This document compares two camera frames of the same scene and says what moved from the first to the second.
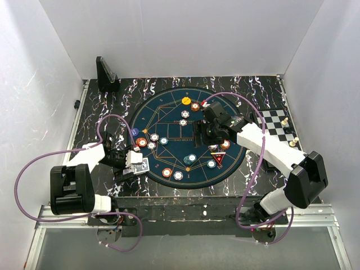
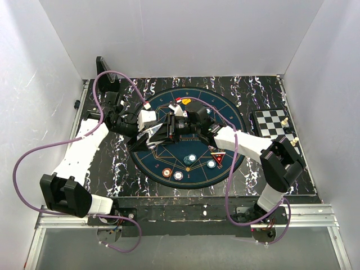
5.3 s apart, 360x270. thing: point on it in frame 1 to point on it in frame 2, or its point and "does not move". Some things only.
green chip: [211, 163] does not move
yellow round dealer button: [186, 100] does not move
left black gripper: [118, 177] to [140, 144]
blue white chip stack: [178, 175] does not move
